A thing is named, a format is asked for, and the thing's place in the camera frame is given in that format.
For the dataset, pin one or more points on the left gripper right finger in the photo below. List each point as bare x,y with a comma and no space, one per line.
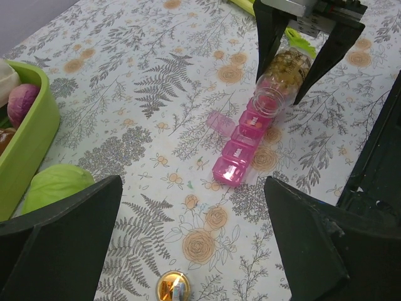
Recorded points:
329,253

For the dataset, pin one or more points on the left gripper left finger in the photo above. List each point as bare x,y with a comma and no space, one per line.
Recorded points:
57,252

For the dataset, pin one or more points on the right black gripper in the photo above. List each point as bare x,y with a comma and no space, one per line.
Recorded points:
308,17

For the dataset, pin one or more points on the clear pill bottle yellow capsules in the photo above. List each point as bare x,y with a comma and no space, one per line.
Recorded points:
280,82

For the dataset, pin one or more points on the pink weekly pill organizer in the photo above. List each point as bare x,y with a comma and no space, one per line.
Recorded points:
243,137

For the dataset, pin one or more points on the gold bottle cap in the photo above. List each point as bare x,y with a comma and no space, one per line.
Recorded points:
173,285

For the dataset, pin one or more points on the green celery stalk toy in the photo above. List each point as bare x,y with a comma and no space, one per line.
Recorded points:
294,38

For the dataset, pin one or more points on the round green cabbage toy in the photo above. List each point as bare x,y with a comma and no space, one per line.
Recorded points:
55,183

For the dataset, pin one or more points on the green plastic tray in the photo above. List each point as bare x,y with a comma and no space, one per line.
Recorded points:
26,150

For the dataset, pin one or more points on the brown mushroom toy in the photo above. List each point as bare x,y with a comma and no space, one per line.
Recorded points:
5,137

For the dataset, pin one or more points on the purple onion toy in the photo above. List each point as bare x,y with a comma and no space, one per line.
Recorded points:
20,101

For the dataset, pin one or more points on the floral table mat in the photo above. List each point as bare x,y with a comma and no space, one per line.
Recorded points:
135,82

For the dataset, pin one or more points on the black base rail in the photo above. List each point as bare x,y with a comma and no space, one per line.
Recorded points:
373,188

